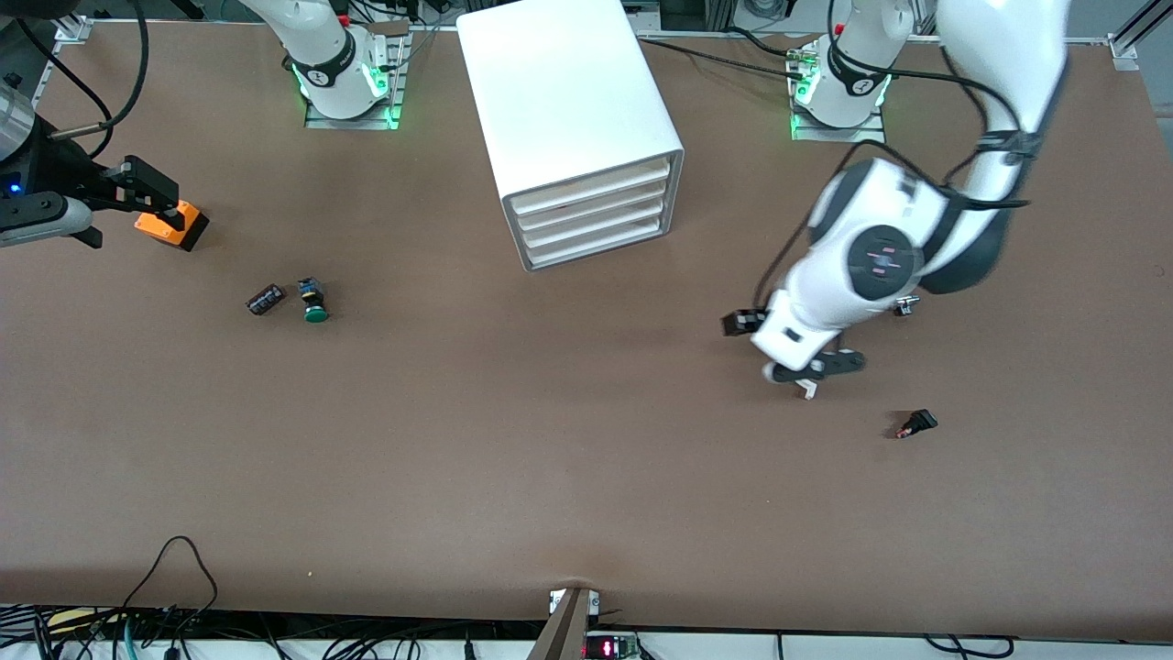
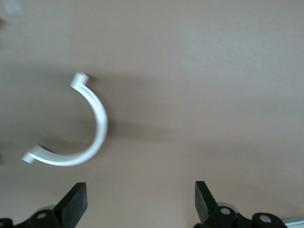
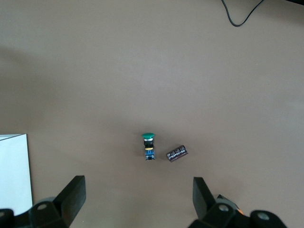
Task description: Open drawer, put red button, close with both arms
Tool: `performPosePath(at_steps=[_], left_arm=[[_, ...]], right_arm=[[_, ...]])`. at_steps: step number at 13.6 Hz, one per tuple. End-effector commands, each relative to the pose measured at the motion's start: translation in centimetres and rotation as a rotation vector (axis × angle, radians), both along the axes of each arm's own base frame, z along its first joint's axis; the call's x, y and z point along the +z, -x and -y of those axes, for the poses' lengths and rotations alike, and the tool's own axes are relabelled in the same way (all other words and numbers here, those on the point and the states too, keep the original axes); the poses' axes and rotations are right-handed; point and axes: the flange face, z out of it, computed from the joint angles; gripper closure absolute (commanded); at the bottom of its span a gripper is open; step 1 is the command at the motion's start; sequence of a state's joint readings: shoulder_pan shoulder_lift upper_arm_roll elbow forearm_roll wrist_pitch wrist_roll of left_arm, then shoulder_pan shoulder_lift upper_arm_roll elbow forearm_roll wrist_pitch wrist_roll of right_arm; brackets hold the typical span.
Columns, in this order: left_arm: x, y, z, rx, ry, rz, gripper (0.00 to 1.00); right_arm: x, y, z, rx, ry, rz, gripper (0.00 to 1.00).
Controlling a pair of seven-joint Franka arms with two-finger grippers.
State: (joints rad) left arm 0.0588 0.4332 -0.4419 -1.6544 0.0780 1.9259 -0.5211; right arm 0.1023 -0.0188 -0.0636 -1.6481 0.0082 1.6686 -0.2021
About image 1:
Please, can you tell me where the orange and black button box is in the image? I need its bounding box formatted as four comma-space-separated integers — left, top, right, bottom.
135, 200, 211, 253

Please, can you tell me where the white drawer with orange sticker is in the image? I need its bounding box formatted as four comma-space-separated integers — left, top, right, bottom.
506, 159, 679, 218

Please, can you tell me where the green push button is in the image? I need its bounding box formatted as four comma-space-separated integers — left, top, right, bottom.
296, 278, 331, 325

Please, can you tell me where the white drawer cabinet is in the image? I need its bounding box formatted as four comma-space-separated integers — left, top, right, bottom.
456, 0, 686, 274

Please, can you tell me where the small device with red display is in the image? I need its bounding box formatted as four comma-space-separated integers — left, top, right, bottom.
584, 632, 640, 660

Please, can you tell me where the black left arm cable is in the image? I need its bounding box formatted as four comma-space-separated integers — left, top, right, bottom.
753, 0, 1036, 314

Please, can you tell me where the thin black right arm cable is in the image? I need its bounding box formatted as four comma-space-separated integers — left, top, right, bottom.
14, 18, 115, 120

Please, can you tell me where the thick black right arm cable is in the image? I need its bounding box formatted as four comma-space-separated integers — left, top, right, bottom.
46, 0, 150, 140

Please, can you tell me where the aluminium frame corner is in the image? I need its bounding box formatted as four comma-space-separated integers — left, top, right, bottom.
35, 14, 93, 102
1107, 0, 1173, 72

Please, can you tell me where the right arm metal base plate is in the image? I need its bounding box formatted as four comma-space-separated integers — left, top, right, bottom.
304, 23, 411, 131

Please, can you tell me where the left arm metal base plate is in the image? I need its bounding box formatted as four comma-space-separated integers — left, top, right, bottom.
790, 92, 888, 145

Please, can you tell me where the thin black table cable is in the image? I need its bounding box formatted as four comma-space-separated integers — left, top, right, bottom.
637, 27, 812, 79

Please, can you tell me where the black looped cable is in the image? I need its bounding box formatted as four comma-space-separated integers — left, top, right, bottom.
119, 536, 221, 633

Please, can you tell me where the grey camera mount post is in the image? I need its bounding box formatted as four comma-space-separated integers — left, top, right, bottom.
527, 587, 602, 660

